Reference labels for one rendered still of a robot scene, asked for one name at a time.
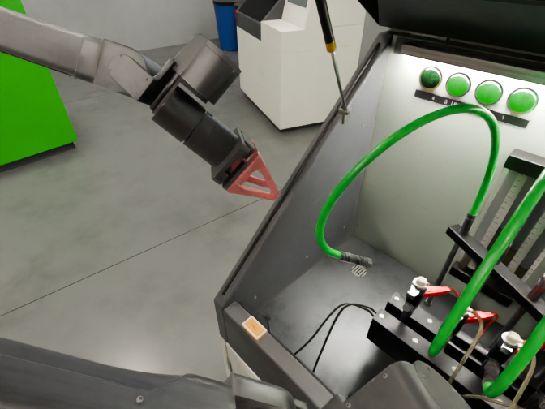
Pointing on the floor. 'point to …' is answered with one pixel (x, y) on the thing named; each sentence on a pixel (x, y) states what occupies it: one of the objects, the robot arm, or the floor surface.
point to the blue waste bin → (226, 23)
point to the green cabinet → (30, 110)
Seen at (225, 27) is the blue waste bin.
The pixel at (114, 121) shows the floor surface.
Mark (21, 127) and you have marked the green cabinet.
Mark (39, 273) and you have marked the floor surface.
